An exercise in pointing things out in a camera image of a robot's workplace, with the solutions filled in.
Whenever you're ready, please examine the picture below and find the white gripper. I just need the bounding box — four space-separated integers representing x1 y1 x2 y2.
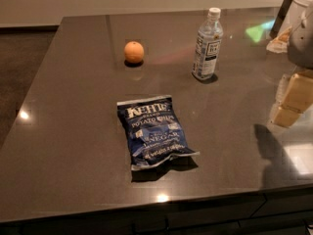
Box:
266 3 313 127

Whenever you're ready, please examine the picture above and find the clear plastic water bottle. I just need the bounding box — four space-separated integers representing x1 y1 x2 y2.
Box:
192 7 223 80

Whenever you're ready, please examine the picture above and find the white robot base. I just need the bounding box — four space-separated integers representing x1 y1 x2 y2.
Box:
270 0 313 38

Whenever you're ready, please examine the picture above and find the blue Kettle chip bag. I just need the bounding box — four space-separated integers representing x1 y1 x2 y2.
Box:
116 95 199 171

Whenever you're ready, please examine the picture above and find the orange fruit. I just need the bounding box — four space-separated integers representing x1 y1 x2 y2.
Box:
124 41 144 64

